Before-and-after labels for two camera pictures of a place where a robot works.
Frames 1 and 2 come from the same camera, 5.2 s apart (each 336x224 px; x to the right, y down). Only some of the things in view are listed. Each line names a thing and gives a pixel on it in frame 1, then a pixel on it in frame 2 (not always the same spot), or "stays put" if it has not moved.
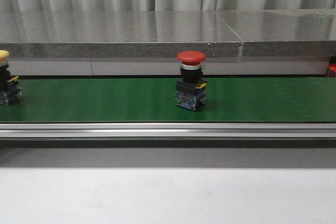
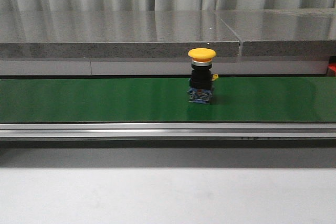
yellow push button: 9,89 → 200,91
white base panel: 167,67 stays put
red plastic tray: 332,70 stays put
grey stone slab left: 116,34 stays put
